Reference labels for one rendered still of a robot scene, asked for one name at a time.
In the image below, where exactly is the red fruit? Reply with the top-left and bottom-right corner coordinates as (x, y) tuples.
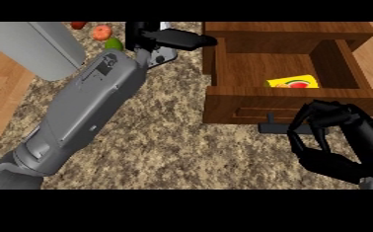
(69, 21), (89, 31)

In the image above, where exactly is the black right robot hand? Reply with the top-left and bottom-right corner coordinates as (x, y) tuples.
(286, 99), (373, 185)

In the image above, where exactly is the brown wooden drawer box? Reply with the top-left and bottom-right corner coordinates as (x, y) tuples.
(212, 38), (373, 91)

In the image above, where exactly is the brown wooden cabinet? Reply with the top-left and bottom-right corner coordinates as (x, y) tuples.
(201, 21), (373, 76)

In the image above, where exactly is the dark grey drawer handle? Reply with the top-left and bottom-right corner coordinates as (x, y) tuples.
(257, 112), (314, 135)

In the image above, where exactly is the brown wooden drawer front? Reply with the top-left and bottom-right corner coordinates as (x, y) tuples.
(201, 85), (373, 125)

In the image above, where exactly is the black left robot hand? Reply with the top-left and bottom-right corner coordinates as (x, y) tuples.
(124, 21), (218, 52)

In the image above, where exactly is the pale grey appliance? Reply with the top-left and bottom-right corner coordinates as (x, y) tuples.
(0, 21), (87, 82)

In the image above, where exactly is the orange peach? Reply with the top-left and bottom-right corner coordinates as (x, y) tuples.
(92, 25), (114, 42)

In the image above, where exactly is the yellow fruit-print box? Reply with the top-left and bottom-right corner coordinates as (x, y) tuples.
(266, 74), (320, 90)

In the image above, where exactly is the green fruit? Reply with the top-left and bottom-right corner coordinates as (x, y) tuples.
(103, 38), (125, 52)

